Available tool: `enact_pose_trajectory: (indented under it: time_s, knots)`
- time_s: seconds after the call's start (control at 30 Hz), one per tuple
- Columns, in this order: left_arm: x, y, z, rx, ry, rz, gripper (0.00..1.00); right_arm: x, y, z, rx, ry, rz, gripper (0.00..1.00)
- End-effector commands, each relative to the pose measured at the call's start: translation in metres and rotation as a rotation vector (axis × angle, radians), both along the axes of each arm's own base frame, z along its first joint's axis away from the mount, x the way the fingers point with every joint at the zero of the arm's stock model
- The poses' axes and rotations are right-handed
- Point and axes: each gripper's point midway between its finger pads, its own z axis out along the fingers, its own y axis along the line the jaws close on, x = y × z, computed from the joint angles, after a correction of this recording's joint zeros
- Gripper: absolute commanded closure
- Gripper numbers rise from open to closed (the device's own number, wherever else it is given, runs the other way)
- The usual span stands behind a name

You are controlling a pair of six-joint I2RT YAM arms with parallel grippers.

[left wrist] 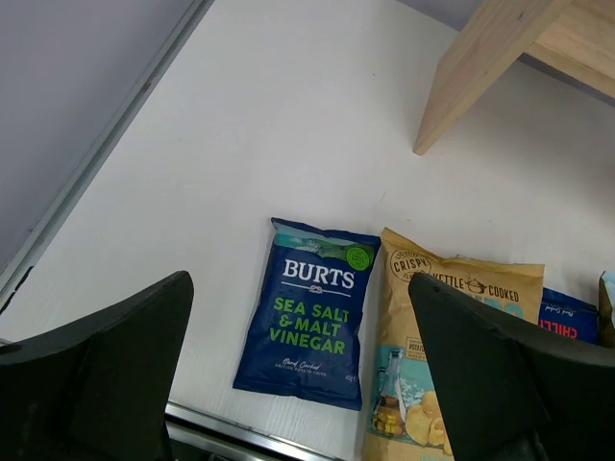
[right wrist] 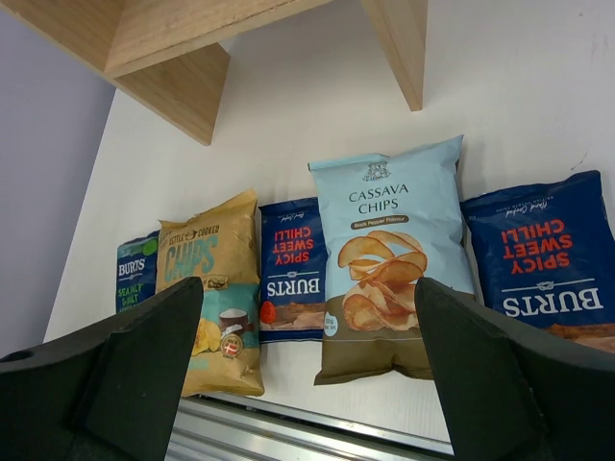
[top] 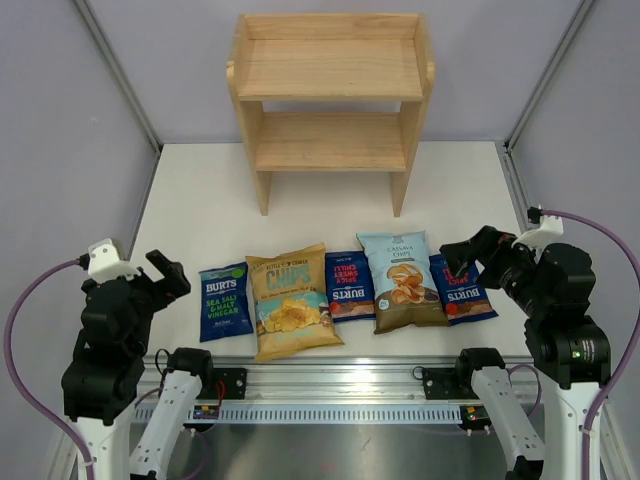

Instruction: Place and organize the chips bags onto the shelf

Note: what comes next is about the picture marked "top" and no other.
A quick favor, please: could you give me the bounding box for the light blue cassava chips bag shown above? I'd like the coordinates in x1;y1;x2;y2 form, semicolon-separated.
356;231;450;335

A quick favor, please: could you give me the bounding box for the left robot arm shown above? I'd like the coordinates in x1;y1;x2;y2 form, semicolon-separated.
61;239;216;479

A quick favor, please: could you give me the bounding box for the aluminium mounting rail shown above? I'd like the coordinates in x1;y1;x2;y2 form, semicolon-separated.
134;355;551;406

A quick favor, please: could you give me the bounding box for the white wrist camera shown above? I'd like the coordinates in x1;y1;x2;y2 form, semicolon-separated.
513;207;564;252
79;238;141;284

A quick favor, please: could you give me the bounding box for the white slotted cable duct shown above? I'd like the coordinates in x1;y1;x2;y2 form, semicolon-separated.
133;403;464;425

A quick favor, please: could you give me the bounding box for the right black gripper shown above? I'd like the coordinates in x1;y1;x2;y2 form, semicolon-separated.
440;224;551;316

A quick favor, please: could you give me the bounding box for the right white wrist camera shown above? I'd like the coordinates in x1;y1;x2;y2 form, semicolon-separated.
513;207;564;252

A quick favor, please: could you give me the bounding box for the blue Burts chilli bag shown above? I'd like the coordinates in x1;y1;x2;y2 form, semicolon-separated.
430;254;498;326
325;251;375;323

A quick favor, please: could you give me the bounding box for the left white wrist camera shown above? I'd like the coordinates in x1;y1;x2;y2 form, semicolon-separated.
79;238;141;284

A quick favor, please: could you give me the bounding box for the wooden two-tier shelf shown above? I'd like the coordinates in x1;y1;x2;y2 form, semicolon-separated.
227;13;436;216

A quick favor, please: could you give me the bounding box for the blue Burts sea salt bag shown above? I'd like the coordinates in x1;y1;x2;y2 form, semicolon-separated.
199;262;253;343

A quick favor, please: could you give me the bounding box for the tan kettle cooked chips bag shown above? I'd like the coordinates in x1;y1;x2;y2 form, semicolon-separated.
245;243;343;362

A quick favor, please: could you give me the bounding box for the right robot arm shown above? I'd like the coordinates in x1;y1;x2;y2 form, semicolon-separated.
440;216;611;479

